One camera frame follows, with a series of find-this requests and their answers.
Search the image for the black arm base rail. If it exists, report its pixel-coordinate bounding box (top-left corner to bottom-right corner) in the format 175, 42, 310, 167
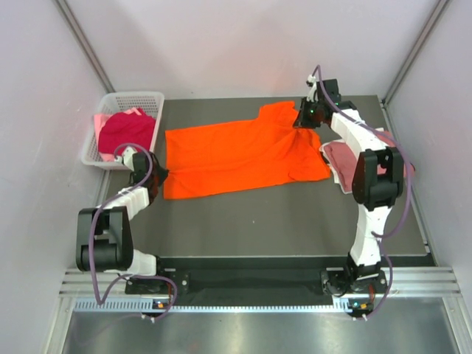
123, 256, 440, 307

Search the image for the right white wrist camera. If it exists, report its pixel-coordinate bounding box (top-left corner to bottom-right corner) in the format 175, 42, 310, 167
306, 74, 319, 103

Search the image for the light pink shirt in basket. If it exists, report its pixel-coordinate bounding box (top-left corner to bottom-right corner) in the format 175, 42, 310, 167
94, 107, 144, 162

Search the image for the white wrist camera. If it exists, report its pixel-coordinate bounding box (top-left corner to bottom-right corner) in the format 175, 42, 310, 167
115, 146, 138, 171
306, 74, 319, 103

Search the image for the grey slotted cable duct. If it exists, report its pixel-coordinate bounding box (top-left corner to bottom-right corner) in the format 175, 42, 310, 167
73, 296, 360, 313

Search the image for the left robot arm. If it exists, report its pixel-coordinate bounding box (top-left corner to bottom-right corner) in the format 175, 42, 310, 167
75, 151, 169, 272

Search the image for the magenta shirt in basket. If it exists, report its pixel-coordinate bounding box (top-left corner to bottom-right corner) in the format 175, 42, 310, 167
97, 108, 156, 154

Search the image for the orange t shirt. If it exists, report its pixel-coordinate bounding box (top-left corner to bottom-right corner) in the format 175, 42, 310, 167
163, 101, 331, 200

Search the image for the white plastic laundry basket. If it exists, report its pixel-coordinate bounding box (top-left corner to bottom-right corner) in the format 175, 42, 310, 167
81, 91, 164, 170

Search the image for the folded dusty pink t shirt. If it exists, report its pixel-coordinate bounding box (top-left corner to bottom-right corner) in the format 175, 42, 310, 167
319, 128, 397, 194

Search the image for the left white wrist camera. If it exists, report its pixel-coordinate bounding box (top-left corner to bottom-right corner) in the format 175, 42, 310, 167
115, 146, 138, 171

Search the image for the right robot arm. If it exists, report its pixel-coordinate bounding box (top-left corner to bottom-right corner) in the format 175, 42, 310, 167
294, 74, 403, 294

